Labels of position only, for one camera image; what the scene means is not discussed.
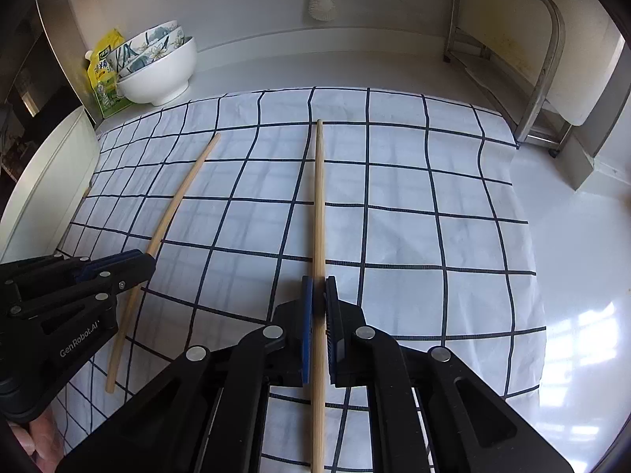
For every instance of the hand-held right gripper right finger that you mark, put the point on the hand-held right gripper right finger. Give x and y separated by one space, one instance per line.
334 325

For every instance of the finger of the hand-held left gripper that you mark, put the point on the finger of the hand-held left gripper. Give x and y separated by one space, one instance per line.
108 262
133 271

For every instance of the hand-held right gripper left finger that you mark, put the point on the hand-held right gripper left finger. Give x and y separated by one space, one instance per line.
306 330

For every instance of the wooden chopstick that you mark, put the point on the wooden chopstick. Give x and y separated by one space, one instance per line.
86 192
170 212
319 207

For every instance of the white round plate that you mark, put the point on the white round plate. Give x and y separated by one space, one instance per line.
49 182

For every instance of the person's left hand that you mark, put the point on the person's left hand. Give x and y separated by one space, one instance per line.
47 433

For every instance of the white checked cloth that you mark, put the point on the white checked cloth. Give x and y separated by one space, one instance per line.
404 236

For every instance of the yellow seasoning pouch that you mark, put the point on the yellow seasoning pouch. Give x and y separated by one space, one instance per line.
103 93

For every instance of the large white bowl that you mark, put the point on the large white bowl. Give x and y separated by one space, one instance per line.
162 79

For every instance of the floral ceramic bowl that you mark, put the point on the floral ceramic bowl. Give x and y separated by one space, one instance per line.
143 61
133 42

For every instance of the white cutting board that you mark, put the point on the white cutting board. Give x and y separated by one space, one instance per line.
507 24

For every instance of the metal rack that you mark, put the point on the metal rack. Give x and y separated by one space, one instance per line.
549 49

